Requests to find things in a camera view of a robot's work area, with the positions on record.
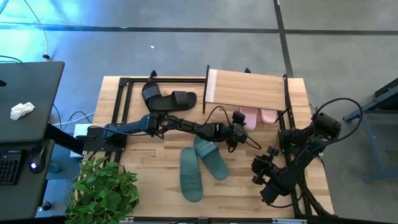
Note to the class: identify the black aluminium rig frame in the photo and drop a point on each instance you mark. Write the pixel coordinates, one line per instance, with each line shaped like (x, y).
(168, 80)

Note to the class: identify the pink slide sandal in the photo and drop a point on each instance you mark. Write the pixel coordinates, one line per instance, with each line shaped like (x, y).
(268, 116)
(251, 119)

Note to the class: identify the green slide sandal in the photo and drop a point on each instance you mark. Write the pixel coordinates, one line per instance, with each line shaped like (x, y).
(190, 177)
(214, 160)

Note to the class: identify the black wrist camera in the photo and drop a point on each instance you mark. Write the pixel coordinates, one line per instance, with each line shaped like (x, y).
(238, 117)
(273, 151)

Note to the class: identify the black keyboard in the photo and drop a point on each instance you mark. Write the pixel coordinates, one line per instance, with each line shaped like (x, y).
(8, 169)

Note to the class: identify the wooden shelf with black frame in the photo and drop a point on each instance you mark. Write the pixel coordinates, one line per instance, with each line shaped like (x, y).
(248, 90)

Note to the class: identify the white power box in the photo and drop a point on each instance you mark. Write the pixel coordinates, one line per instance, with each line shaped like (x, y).
(79, 130)

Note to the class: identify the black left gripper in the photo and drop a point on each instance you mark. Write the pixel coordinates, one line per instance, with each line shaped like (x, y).
(234, 133)

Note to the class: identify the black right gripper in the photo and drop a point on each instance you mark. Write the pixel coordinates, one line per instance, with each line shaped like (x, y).
(265, 169)

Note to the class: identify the dark grey desk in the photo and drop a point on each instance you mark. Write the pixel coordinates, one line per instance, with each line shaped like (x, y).
(31, 87)

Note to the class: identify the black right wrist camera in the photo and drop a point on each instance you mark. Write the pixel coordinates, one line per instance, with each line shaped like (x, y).
(273, 151)

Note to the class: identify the black computer mouse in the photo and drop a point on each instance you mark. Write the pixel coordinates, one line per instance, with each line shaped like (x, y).
(36, 158)

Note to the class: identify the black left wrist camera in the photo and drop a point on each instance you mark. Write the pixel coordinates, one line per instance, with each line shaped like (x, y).
(238, 117)

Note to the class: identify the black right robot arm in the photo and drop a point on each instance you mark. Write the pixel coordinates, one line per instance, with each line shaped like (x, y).
(308, 146)

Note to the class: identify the small black knob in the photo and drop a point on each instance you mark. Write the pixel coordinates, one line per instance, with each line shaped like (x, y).
(46, 206)

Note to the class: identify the green leafy potted plant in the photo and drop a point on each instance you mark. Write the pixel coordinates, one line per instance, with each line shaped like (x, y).
(102, 193)

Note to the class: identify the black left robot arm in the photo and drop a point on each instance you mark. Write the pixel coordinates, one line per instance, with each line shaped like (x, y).
(140, 126)

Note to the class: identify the blue metal table frame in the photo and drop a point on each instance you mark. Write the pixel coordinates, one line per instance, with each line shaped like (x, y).
(370, 143)

